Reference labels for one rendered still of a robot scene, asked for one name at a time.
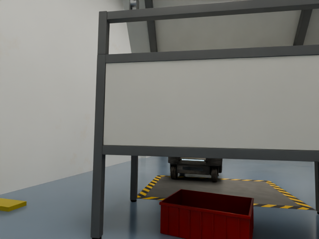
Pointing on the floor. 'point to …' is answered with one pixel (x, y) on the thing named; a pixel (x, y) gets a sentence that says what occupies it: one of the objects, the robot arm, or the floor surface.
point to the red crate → (207, 216)
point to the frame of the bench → (307, 155)
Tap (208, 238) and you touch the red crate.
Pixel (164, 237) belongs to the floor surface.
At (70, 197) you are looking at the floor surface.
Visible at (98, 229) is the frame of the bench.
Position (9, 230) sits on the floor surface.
